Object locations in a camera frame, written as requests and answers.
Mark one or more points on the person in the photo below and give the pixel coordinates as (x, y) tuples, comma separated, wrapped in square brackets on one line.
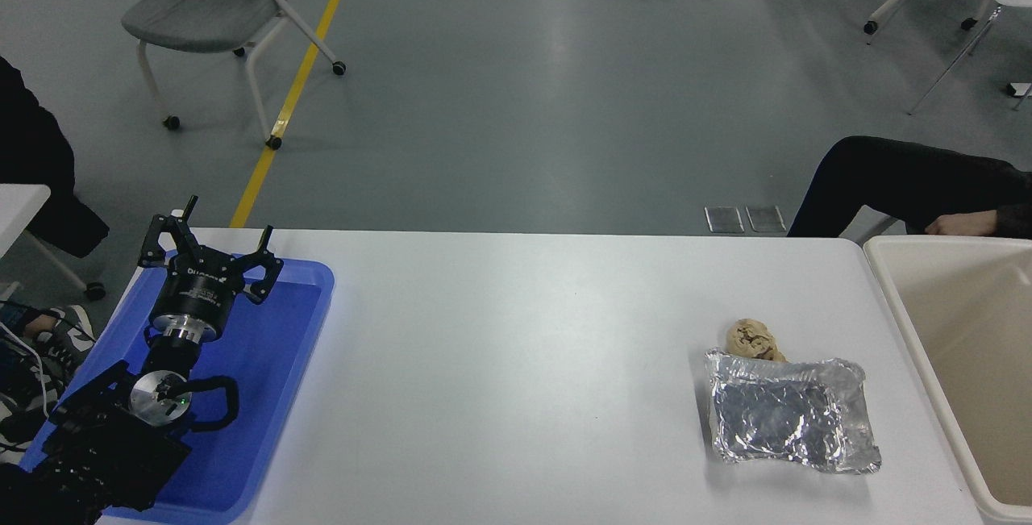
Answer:
[(32, 154), (887, 178)]

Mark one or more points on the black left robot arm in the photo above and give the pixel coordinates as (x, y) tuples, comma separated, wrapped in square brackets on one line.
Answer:
[(113, 448)]

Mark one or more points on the crumpled silver foil tray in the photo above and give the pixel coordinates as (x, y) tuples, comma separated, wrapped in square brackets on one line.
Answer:
[(786, 416)]

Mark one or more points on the blue plastic tray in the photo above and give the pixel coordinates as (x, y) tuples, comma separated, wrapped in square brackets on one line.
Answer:
[(274, 364)]

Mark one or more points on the grey chair with casters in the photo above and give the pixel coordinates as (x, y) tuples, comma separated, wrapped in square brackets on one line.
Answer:
[(201, 9)]

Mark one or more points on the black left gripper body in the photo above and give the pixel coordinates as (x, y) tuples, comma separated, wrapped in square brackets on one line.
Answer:
[(200, 289)]

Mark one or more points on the metal floor plate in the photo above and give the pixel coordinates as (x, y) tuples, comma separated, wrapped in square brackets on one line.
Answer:
[(724, 218), (765, 218)]

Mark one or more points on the large pale bin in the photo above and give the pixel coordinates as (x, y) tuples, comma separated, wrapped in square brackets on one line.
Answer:
[(975, 347)]

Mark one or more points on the person's hand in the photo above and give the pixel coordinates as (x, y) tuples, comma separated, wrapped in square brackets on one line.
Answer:
[(966, 225)]

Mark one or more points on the small white table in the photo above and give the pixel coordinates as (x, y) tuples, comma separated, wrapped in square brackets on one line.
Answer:
[(20, 210)]

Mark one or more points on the person's shoe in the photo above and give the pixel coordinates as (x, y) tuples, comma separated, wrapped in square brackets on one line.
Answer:
[(24, 400), (76, 335)]

